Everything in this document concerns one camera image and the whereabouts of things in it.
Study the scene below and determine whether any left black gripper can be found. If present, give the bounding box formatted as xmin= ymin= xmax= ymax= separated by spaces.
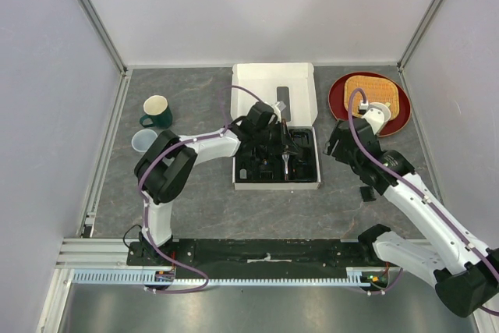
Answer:
xmin=255 ymin=119 xmax=300 ymax=156

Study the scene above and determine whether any silver black hair clipper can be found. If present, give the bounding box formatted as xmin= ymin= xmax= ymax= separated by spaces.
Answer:
xmin=281 ymin=153 xmax=290 ymax=181

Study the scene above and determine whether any black comb guard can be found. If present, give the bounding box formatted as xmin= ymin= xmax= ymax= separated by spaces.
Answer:
xmin=260 ymin=170 xmax=273 ymax=180
xmin=359 ymin=186 xmax=376 ymax=203

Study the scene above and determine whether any white cardboard box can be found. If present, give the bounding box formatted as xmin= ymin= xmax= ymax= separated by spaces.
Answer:
xmin=230 ymin=62 xmax=321 ymax=190

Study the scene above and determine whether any small clear oil bottle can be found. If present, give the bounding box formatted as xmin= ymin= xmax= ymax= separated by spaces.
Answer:
xmin=239 ymin=168 xmax=248 ymax=180

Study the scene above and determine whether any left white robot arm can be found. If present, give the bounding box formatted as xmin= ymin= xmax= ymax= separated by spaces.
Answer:
xmin=134 ymin=101 xmax=304 ymax=265

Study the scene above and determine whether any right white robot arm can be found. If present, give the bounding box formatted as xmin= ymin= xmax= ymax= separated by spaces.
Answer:
xmin=326 ymin=119 xmax=498 ymax=317

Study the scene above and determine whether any red round tray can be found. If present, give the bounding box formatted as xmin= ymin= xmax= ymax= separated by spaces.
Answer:
xmin=328 ymin=72 xmax=412 ymax=136

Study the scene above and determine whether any black plastic tray insert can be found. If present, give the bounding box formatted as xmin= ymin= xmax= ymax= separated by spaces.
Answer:
xmin=234 ymin=128 xmax=318 ymax=184

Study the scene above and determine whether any light green cup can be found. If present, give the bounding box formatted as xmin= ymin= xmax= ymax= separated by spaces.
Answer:
xmin=370 ymin=102 xmax=391 ymax=118

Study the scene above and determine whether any woven bamboo mat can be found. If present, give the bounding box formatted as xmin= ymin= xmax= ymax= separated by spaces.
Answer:
xmin=344 ymin=75 xmax=400 ymax=120

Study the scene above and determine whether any dark green mug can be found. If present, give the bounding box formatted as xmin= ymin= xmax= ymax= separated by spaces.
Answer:
xmin=139 ymin=95 xmax=173 ymax=129

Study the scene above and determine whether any clear plastic measuring cup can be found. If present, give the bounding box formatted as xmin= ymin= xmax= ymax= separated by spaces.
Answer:
xmin=131 ymin=129 xmax=157 ymax=154

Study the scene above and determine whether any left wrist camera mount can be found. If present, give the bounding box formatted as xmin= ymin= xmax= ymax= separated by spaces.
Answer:
xmin=272 ymin=101 xmax=287 ymax=114

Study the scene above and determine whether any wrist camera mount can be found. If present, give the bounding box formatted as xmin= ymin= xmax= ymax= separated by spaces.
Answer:
xmin=359 ymin=102 xmax=391 ymax=135
xmin=272 ymin=101 xmax=287 ymax=114

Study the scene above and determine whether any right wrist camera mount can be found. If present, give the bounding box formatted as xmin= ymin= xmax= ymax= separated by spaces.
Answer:
xmin=359 ymin=102 xmax=391 ymax=135

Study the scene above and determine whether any white slotted cable duct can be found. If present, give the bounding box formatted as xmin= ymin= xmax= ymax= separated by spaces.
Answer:
xmin=72 ymin=269 xmax=371 ymax=288

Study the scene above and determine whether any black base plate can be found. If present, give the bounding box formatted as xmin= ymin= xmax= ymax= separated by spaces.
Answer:
xmin=126 ymin=237 xmax=395 ymax=280

